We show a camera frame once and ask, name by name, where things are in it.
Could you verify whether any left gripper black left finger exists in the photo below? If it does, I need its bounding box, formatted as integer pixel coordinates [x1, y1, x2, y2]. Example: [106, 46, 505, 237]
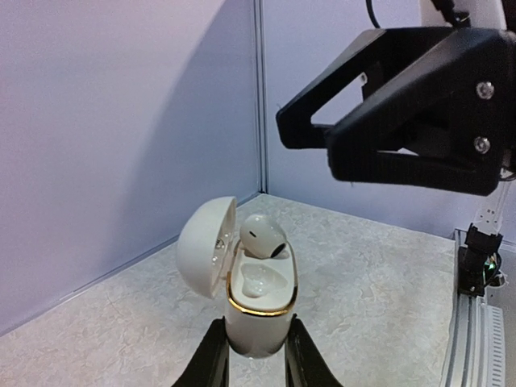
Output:
[172, 318, 230, 387]

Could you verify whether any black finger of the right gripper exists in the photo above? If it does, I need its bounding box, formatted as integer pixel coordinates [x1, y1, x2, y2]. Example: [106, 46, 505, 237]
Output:
[276, 27, 456, 149]

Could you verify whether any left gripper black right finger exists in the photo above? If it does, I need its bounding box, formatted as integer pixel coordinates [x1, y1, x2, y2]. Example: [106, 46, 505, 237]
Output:
[285, 317, 343, 387]

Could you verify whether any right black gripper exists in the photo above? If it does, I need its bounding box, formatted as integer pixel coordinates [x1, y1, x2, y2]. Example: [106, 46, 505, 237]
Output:
[325, 28, 515, 194]

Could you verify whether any small white charging case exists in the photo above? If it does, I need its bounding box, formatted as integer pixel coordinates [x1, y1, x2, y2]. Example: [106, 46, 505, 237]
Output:
[177, 197, 298, 358]

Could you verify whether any white stem earbud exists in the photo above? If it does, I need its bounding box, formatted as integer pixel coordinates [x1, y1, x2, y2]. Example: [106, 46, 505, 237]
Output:
[239, 214, 287, 259]

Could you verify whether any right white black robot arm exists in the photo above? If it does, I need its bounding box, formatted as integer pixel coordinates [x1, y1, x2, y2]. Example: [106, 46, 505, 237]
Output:
[276, 1, 515, 239]

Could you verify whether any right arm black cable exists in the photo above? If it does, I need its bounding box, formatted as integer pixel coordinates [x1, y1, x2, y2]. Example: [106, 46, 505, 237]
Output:
[364, 0, 384, 29]

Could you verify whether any left aluminium frame post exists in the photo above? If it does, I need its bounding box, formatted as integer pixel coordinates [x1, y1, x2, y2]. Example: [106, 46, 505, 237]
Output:
[252, 1, 269, 194]

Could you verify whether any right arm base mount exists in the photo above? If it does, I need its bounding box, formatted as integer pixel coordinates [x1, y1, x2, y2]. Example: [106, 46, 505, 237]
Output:
[457, 223, 503, 297]

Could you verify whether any aluminium front rail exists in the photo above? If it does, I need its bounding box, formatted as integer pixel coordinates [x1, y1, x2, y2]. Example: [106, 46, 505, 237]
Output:
[440, 242, 515, 386]

